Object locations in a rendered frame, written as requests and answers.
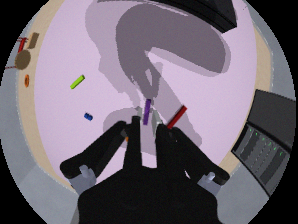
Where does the purple rod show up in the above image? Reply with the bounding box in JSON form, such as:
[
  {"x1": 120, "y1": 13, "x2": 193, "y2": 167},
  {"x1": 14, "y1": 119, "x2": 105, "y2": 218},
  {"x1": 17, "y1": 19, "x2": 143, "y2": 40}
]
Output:
[{"x1": 143, "y1": 99, "x2": 151, "y2": 125}]

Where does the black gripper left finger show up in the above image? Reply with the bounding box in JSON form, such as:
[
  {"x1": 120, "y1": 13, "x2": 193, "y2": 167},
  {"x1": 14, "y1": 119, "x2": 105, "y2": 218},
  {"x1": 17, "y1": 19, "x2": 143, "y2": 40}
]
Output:
[{"x1": 60, "y1": 108, "x2": 145, "y2": 210}]

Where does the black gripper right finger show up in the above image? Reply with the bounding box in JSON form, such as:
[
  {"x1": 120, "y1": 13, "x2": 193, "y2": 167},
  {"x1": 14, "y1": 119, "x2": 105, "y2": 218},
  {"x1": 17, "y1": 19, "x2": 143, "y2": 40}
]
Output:
[{"x1": 151, "y1": 110, "x2": 230, "y2": 208}]

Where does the lime green rod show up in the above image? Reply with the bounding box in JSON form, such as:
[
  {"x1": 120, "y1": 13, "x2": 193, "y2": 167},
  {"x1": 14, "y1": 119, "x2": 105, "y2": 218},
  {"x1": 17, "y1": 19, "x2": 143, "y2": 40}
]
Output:
[{"x1": 70, "y1": 75, "x2": 85, "y2": 89}]

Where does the dark red rod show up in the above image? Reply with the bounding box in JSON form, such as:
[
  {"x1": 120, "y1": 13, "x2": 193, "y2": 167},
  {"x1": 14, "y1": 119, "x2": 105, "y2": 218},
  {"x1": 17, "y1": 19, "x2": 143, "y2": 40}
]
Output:
[{"x1": 166, "y1": 105, "x2": 187, "y2": 129}]

